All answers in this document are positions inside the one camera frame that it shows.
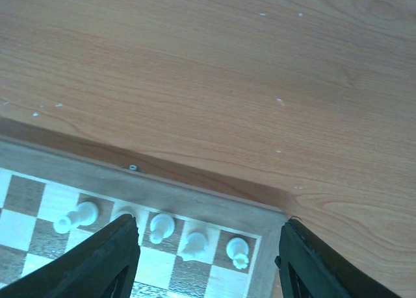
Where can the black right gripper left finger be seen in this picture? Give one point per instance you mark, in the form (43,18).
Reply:
(104,265)

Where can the wooden chess board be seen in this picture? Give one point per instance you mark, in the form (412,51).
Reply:
(38,186)

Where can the white chess rook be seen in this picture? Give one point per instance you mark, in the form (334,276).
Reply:
(238,250)

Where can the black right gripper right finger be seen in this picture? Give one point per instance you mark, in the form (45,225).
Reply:
(309,267)

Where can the white chess bishop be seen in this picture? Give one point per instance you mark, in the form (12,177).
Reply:
(161,226)

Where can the white chess knight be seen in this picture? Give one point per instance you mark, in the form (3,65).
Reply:
(195,248)

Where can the white chess queen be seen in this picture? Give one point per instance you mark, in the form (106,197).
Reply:
(85,214)

